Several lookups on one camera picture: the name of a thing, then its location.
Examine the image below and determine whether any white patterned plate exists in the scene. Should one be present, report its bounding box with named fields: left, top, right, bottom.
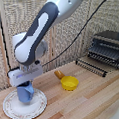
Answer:
left=1, top=86, right=49, bottom=119

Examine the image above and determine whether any cobalt blue cup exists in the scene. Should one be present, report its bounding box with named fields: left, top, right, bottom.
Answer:
left=16, top=80, right=35, bottom=105

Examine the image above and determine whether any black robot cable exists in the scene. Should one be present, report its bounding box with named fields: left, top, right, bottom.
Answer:
left=37, top=0, right=119, bottom=67

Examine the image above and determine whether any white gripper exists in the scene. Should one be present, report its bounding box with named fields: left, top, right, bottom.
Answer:
left=8, top=63, right=45, bottom=88

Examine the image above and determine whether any black toaster oven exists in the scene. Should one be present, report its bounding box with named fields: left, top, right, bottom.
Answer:
left=85, top=29, right=119, bottom=74

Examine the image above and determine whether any black wire rack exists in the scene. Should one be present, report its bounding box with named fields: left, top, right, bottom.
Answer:
left=74, top=56, right=108, bottom=80

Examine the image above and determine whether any yellow plastic bowl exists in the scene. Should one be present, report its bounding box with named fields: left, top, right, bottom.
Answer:
left=59, top=75, right=80, bottom=92

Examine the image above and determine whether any small orange cup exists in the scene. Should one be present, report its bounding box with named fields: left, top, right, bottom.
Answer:
left=53, top=69, right=67, bottom=81

